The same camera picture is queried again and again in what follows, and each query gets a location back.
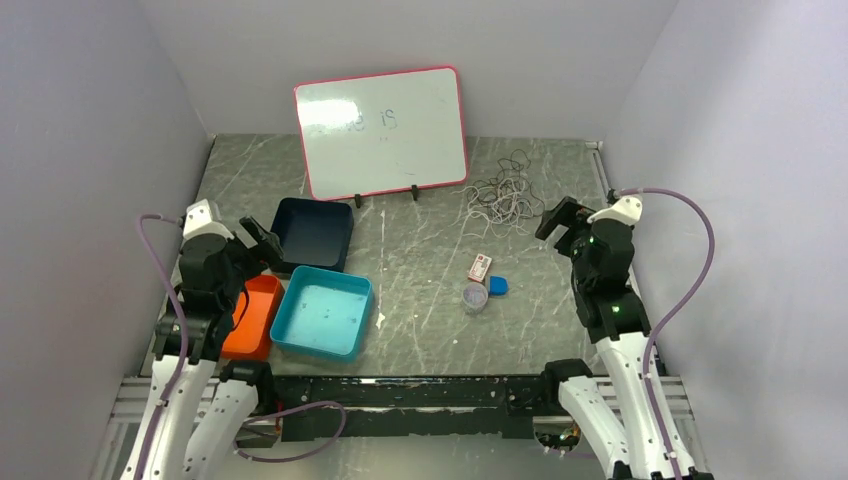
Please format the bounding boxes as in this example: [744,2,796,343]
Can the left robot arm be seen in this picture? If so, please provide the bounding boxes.
[121,209,283,479]

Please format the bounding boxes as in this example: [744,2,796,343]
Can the orange tray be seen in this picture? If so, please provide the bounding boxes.
[221,275,285,361]

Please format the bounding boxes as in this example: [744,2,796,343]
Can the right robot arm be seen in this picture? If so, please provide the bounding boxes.
[535,193,712,479]

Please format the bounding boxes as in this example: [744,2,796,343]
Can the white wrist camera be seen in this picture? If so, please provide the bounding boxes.
[182,199,235,241]
[587,195,643,227]

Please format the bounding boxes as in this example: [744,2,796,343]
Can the tangled white cable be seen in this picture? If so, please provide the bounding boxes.
[463,173,538,241]

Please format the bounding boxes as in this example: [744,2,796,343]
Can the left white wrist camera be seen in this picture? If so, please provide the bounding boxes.
[182,199,235,241]

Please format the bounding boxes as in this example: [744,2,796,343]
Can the light blue tray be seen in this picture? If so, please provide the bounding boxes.
[269,266,374,363]

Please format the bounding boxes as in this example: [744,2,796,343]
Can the clear jar of clips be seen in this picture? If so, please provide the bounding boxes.
[462,282,489,315]

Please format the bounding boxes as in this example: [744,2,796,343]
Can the blue grey eraser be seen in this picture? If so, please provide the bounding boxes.
[486,276,509,297]

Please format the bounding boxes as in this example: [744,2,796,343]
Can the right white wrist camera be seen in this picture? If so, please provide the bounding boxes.
[587,195,643,227]

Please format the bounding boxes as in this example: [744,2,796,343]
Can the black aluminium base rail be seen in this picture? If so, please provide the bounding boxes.
[89,374,697,480]

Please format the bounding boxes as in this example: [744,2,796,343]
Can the pink framed whiteboard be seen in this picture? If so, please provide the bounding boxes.
[293,65,469,201]

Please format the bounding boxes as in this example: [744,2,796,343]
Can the navy blue tray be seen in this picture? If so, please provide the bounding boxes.
[271,197,354,275]

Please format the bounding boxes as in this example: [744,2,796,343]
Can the red white staples box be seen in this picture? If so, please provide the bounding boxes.
[467,254,492,282]

